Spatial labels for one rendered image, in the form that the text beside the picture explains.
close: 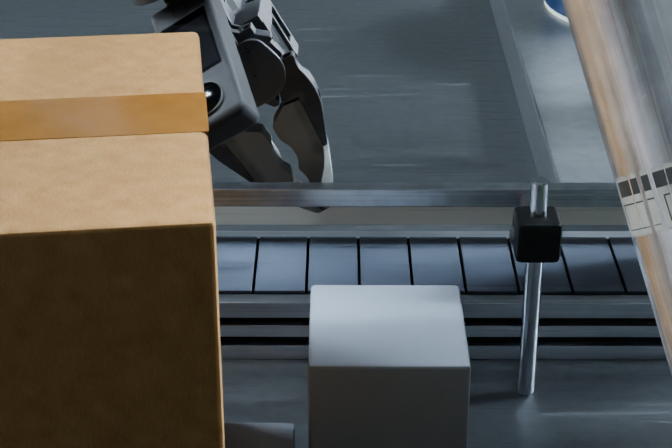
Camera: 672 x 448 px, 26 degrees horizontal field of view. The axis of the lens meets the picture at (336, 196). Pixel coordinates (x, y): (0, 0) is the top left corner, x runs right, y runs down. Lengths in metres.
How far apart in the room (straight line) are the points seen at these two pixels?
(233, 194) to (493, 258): 0.21
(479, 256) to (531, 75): 0.37
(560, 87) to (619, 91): 0.90
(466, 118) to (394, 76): 0.13
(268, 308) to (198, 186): 0.39
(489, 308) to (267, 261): 0.17
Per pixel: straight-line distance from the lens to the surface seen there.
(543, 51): 1.50
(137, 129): 0.72
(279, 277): 1.07
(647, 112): 0.51
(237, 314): 1.05
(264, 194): 1.01
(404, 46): 1.64
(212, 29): 0.97
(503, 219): 1.11
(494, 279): 1.07
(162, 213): 0.64
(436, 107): 1.48
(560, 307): 1.05
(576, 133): 1.31
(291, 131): 1.03
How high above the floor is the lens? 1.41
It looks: 27 degrees down
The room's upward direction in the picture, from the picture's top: straight up
